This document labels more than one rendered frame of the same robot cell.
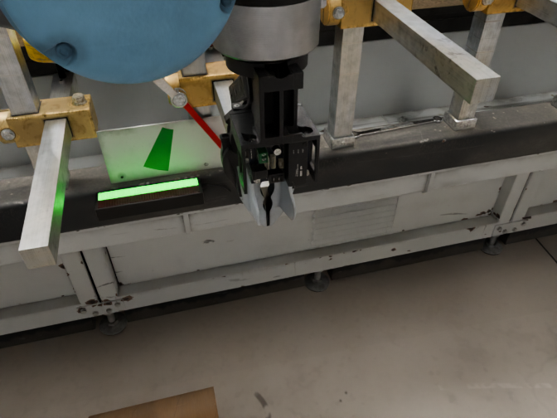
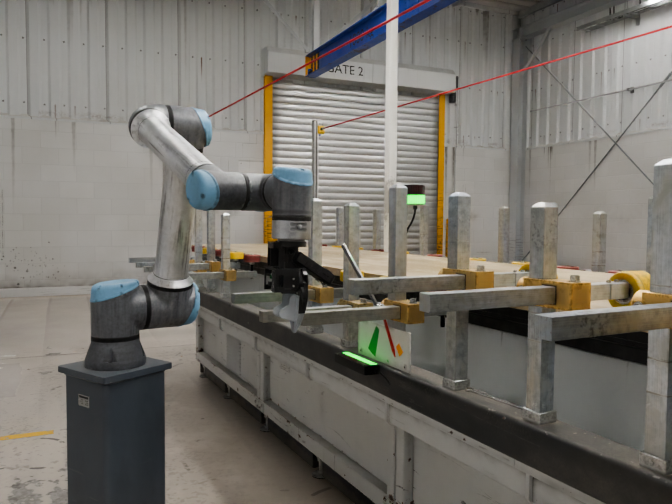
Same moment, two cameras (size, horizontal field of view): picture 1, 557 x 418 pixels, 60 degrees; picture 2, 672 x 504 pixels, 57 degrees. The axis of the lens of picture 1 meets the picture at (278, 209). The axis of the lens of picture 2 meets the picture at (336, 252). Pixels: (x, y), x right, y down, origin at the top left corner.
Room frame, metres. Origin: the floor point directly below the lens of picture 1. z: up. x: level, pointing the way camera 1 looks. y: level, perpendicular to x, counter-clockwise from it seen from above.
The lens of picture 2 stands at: (0.19, -1.39, 1.08)
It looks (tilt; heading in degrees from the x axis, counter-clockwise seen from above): 3 degrees down; 78
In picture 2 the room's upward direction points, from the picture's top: straight up
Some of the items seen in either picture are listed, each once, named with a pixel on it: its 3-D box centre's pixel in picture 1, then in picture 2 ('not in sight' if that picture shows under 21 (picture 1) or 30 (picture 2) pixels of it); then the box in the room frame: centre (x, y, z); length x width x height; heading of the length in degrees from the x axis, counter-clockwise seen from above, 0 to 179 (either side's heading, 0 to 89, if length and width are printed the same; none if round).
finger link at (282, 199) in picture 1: (284, 200); (290, 313); (0.39, -0.01, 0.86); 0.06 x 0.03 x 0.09; 14
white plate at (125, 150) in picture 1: (186, 147); (382, 343); (0.66, 0.15, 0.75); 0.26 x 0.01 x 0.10; 105
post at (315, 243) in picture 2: not in sight; (315, 270); (0.57, 0.61, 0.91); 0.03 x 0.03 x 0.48; 15
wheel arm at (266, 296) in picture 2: not in sight; (297, 295); (0.50, 0.55, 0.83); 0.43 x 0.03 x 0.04; 15
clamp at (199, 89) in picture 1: (209, 83); (402, 310); (0.70, 0.11, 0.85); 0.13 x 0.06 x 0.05; 105
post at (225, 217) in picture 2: not in sight; (225, 263); (0.31, 1.58, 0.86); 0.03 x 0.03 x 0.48; 15
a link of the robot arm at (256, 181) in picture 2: not in sight; (264, 192); (0.35, 0.11, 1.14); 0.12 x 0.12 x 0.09; 23
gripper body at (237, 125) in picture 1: (269, 114); (287, 267); (0.39, 0.01, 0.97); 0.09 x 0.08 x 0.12; 14
